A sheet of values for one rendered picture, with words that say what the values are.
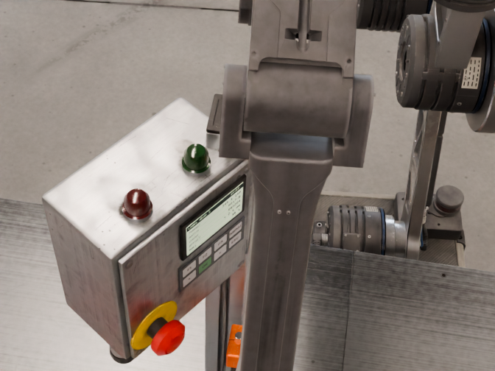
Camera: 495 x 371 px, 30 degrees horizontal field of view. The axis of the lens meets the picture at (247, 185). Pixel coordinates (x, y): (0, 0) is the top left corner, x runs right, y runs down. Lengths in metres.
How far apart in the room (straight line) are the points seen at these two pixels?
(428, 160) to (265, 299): 1.30
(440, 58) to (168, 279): 0.63
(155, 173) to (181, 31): 2.26
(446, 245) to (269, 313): 1.58
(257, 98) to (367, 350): 0.86
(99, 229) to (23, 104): 2.12
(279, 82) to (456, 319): 0.92
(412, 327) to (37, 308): 0.59
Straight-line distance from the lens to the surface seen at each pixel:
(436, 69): 1.36
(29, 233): 1.58
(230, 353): 1.04
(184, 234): 0.82
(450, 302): 1.54
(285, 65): 0.67
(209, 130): 0.82
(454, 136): 2.87
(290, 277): 0.74
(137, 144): 0.84
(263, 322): 0.77
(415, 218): 2.09
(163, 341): 0.88
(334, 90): 0.66
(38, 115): 2.86
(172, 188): 0.81
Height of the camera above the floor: 2.13
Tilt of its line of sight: 53 degrees down
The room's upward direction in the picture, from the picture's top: 4 degrees clockwise
